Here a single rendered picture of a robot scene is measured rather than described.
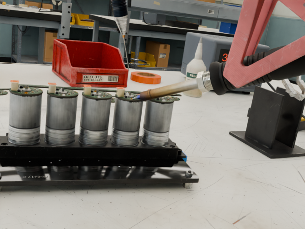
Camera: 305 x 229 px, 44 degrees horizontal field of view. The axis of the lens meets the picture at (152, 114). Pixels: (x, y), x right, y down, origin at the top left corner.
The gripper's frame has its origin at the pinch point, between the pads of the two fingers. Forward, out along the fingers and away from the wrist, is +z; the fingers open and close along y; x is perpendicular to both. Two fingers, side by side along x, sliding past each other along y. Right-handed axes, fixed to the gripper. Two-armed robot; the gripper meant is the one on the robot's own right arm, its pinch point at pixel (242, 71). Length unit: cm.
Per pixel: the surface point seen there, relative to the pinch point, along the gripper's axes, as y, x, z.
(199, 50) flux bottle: -33.4, -12.4, 10.0
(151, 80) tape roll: -34.6, -16.4, 20.5
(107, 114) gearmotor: 1.2, -5.9, 9.8
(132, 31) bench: -223, -114, 85
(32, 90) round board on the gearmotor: 4.7, -10.9, 11.0
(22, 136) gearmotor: 6.1, -8.7, 13.7
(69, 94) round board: 3.3, -8.7, 9.8
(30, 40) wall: -309, -260, 213
